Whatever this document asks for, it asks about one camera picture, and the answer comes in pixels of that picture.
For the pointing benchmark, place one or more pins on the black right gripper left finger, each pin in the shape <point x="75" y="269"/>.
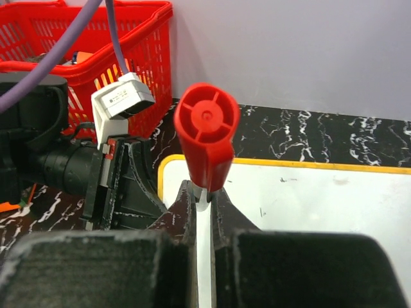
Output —
<point x="175" y="278"/>

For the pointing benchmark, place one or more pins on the orange green snack box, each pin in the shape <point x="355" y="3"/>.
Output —
<point x="26" y="197"/>

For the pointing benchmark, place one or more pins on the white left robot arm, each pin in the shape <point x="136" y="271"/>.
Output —
<point x="34" y="149"/>

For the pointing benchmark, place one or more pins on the red-capped whiteboard marker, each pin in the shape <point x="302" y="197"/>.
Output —
<point x="205" y="121"/>

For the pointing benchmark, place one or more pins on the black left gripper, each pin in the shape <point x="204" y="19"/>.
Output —
<point x="101" y="204"/>

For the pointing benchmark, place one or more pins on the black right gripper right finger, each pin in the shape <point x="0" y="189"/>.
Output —
<point x="238" y="266"/>

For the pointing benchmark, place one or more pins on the yellow-framed whiteboard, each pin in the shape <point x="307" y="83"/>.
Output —
<point x="290" y="196"/>

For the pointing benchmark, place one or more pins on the red plastic shopping basket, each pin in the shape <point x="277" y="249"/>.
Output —
<point x="32" y="28"/>

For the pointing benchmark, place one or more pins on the orange cylindrical can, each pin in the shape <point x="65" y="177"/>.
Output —
<point x="80" y="57"/>

